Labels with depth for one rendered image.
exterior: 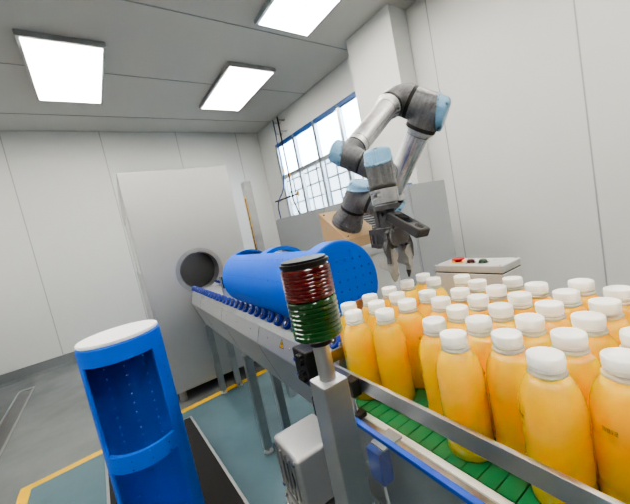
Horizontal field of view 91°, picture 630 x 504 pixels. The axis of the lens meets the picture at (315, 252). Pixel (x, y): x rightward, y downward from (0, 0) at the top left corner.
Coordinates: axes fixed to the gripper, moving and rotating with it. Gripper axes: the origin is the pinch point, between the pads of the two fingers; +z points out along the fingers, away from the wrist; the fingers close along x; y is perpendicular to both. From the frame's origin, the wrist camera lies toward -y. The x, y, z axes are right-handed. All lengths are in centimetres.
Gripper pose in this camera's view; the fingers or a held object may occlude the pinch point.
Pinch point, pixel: (404, 274)
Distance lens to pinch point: 89.4
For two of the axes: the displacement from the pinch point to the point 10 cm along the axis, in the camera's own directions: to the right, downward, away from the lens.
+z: 2.0, 9.8, 1.0
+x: -8.3, 2.2, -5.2
